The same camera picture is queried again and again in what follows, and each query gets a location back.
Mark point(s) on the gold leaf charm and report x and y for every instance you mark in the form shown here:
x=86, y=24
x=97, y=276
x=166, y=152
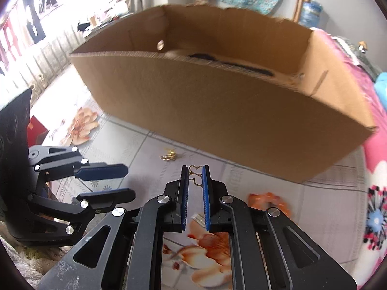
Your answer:
x=167, y=157

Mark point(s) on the black wristwatch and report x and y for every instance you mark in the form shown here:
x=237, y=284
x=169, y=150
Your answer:
x=242, y=66

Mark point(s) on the brown cardboard box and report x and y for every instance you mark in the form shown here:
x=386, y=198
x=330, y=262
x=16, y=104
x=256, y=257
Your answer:
x=226, y=111

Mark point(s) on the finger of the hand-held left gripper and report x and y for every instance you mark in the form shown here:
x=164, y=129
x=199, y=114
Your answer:
x=99, y=170
x=105, y=196

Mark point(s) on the wooden chair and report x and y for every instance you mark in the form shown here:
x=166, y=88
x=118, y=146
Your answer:
x=297, y=9

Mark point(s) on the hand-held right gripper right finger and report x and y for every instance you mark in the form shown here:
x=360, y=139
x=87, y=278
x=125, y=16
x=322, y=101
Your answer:
x=207, y=199

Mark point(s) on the blue water jug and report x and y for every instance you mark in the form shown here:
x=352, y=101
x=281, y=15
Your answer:
x=311, y=13

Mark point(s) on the pink floral blanket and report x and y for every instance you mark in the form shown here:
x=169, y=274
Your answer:
x=375, y=172

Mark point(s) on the green patterned pillow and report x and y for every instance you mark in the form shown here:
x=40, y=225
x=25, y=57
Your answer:
x=350, y=54

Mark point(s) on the turquoise printed blanket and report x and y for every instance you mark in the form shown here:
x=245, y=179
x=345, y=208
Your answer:
x=382, y=90

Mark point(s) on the hanging clothes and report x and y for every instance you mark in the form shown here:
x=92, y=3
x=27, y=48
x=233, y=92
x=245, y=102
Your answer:
x=33, y=21

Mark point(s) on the red gift bag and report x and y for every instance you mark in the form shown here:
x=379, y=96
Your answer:
x=37, y=130

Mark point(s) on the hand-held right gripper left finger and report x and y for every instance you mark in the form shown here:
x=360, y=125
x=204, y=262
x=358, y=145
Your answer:
x=183, y=199

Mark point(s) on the floral tablecloth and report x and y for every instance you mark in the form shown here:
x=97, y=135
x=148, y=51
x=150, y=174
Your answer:
x=136, y=145

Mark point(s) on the small mushroom figurine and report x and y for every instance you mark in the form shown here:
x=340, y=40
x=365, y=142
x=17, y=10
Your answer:
x=362, y=46

